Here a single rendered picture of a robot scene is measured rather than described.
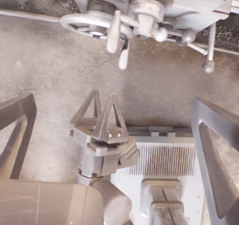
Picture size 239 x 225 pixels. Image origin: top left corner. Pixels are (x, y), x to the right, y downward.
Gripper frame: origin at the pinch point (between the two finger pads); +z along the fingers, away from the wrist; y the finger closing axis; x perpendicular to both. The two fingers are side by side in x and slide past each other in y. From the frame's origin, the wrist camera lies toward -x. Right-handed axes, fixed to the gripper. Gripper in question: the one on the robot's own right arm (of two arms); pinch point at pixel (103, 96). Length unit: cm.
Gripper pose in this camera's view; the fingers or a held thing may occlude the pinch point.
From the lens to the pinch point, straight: 39.1
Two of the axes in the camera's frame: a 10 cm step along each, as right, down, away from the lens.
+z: 1.7, -9.8, -1.3
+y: 6.5, 2.1, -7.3
